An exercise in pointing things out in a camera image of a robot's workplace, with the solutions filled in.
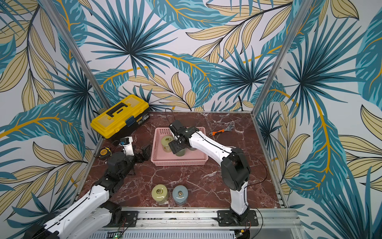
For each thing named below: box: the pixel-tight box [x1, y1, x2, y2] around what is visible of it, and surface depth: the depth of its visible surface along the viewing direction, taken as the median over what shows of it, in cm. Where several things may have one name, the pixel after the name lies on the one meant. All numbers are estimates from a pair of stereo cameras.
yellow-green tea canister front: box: [151, 183, 169, 205], surface depth 75 cm
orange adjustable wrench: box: [208, 124, 235, 136], surface depth 111 cm
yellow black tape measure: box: [98, 146, 113, 159], surface depth 95 cm
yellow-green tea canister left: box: [161, 135, 175, 153], surface depth 95 cm
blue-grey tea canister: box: [172, 185, 189, 206], surface depth 76 cm
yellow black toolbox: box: [90, 94, 150, 140], surface depth 96 cm
